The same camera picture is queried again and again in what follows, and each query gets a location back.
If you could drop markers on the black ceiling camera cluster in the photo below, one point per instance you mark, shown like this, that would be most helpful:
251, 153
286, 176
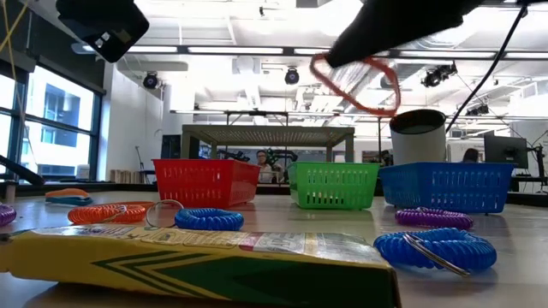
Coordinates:
481, 110
436, 77

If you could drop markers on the green plastic basket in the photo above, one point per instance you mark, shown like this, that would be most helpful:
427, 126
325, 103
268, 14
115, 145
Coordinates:
334, 186

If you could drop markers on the purple coil wristband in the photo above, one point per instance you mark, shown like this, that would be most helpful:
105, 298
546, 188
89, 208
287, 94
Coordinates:
432, 219
6, 216

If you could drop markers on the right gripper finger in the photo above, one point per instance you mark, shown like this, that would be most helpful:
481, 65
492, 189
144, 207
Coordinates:
385, 25

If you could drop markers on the black cabinet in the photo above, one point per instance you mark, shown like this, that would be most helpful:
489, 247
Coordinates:
171, 147

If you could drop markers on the red plastic basket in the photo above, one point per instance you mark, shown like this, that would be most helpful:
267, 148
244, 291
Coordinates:
205, 184

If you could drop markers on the blue rubber band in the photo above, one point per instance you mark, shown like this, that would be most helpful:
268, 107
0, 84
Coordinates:
68, 201

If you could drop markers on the black computer monitor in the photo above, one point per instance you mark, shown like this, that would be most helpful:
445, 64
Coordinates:
505, 152

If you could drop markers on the white canister black lid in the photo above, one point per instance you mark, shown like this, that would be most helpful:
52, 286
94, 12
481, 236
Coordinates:
417, 145

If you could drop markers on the black ceiling spotlight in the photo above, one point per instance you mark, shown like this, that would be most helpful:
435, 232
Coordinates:
292, 76
150, 80

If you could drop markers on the window with dark frame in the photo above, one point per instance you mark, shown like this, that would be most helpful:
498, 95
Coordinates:
60, 111

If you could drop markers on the yellow crayon box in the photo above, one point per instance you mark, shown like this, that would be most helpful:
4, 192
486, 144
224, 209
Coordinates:
171, 265

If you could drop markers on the blue plastic basket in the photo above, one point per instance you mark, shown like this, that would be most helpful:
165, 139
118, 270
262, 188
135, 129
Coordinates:
445, 188

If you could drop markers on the wooden blocks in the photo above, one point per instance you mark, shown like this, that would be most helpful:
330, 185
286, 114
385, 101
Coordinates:
124, 176

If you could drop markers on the orange coil wristband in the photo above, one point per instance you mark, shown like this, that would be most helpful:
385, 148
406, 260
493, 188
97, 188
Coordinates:
98, 215

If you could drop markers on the white bin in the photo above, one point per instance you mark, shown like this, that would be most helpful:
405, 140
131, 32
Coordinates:
82, 171

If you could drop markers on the black background gantry frame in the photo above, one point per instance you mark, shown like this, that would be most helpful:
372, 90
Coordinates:
257, 113

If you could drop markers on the person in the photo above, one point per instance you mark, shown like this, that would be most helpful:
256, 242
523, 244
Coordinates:
471, 155
262, 158

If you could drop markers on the blue coil wristband keyring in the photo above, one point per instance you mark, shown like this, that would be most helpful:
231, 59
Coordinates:
471, 252
210, 220

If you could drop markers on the ceiling light bar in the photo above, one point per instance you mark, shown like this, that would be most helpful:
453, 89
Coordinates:
235, 50

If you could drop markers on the black background robot arm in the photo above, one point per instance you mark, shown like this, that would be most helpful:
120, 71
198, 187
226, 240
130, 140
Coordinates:
233, 156
282, 160

